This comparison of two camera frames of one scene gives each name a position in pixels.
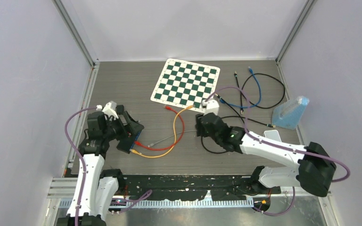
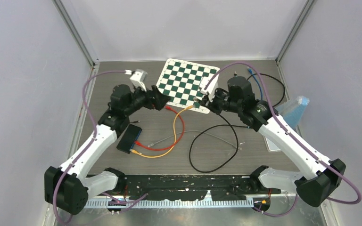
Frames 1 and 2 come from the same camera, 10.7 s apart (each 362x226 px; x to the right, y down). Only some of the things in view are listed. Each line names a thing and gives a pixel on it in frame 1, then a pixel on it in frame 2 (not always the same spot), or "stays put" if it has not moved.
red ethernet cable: (137, 143) stays put
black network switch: (126, 143) stays put
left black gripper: (127, 129) -> (155, 100)
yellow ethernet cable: (175, 132) stays put
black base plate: (165, 188) stays put
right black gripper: (200, 127) -> (206, 102)
